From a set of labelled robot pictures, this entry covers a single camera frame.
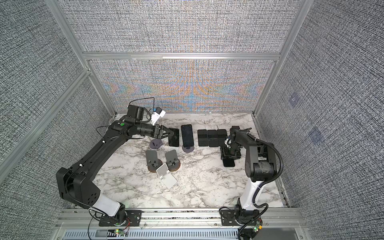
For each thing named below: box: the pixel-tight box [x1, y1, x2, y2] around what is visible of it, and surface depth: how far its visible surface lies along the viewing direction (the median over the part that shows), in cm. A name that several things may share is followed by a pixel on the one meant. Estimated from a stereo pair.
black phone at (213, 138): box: [207, 129, 219, 147], surface depth 106 cm
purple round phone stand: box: [182, 145, 195, 153], surface depth 100 cm
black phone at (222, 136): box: [217, 129, 228, 147], surface depth 110 cm
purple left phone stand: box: [149, 138, 163, 149], surface depth 101 cm
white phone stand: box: [156, 163, 178, 189], surface depth 87 cm
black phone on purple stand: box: [181, 124, 194, 148], surface depth 94 cm
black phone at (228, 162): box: [222, 158, 235, 167], surface depth 91 cm
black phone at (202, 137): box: [197, 129, 209, 147], surface depth 106 cm
